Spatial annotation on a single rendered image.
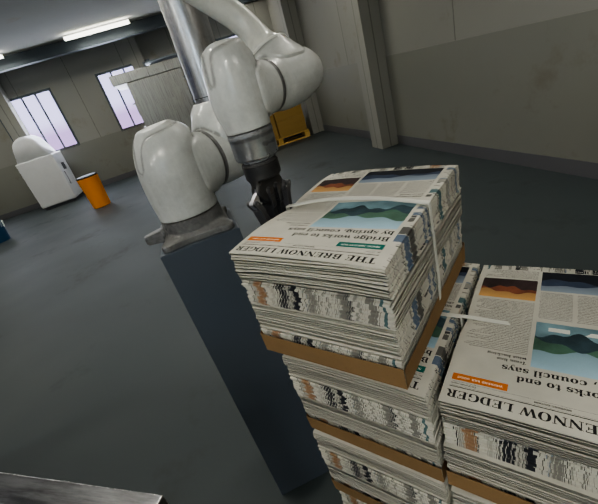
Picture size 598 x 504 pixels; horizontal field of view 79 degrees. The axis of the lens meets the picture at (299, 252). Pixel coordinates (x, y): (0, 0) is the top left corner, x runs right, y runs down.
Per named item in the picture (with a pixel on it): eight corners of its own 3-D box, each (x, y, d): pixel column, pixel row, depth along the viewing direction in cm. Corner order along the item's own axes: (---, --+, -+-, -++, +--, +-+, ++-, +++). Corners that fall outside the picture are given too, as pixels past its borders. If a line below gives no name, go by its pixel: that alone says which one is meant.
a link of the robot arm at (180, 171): (147, 222, 95) (105, 138, 85) (201, 194, 106) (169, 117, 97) (181, 226, 84) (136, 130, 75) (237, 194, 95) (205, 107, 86)
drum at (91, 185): (94, 206, 721) (78, 177, 695) (114, 199, 727) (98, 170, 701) (90, 211, 688) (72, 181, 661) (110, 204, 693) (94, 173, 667)
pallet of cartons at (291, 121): (313, 134, 742) (304, 96, 709) (254, 155, 722) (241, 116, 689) (300, 131, 825) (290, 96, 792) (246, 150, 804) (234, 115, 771)
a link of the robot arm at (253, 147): (280, 119, 71) (288, 149, 74) (246, 126, 77) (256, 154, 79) (251, 133, 65) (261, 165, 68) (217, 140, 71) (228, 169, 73)
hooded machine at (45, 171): (86, 193, 907) (49, 129, 837) (79, 199, 846) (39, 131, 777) (52, 204, 894) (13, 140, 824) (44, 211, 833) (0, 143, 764)
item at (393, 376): (307, 301, 83) (302, 285, 81) (438, 323, 66) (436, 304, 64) (265, 350, 72) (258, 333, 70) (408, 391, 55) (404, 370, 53)
